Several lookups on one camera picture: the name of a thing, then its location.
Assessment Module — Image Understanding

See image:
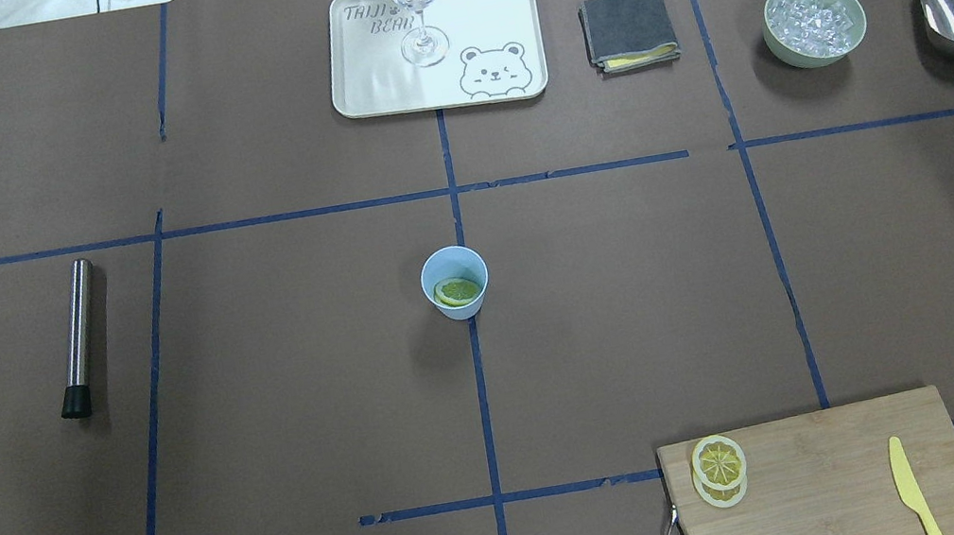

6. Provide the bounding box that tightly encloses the grey folded cloth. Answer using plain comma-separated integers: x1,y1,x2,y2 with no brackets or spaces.
578,0,682,75

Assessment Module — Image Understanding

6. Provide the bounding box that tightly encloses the lemon slice stack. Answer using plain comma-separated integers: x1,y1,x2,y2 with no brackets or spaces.
690,434,749,509

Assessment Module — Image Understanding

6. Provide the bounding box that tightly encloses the yellow plastic knife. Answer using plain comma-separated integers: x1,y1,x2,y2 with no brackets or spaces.
887,436,945,535

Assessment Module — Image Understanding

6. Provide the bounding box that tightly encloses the cream bear tray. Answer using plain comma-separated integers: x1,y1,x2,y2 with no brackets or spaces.
328,0,549,118

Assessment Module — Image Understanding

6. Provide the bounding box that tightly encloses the light blue paper cup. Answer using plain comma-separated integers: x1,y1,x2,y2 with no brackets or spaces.
420,245,490,321

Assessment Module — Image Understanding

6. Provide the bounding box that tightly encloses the green bowl with ice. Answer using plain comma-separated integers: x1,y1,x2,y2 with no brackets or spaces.
762,0,868,70

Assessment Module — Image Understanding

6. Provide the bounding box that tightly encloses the bamboo cutting board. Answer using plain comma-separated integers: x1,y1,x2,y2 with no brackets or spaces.
656,387,954,535

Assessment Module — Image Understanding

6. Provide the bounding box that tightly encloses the steel muddler black tip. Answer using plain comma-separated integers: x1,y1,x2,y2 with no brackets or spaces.
60,257,94,421

